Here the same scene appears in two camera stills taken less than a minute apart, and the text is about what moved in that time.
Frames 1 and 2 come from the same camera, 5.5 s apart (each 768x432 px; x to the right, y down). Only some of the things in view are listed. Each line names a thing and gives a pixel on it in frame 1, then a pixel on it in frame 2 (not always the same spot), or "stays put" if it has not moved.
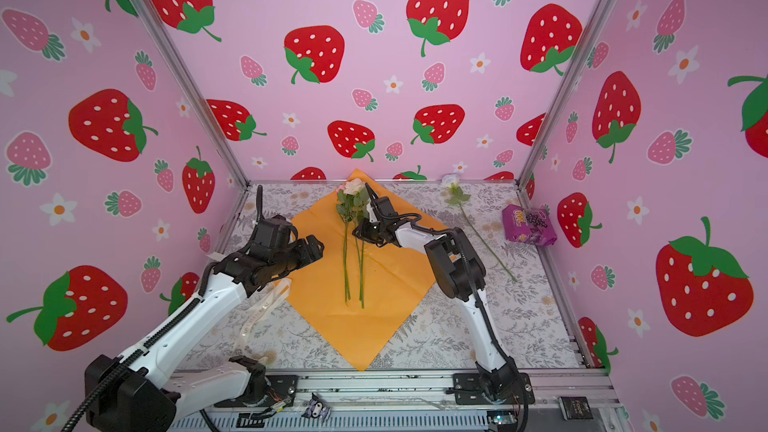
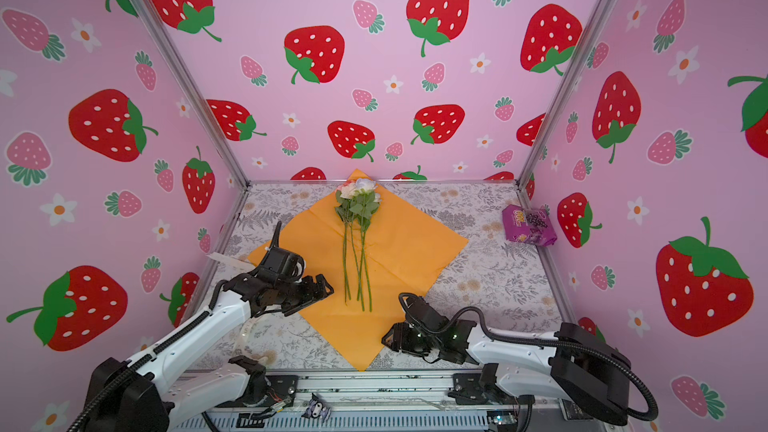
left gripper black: (301, 246) -> (312, 293)
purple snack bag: (529, 226) stays put
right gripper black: (362, 232) -> (396, 338)
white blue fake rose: (456, 196) -> (363, 203)
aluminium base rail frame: (465, 400) stays put
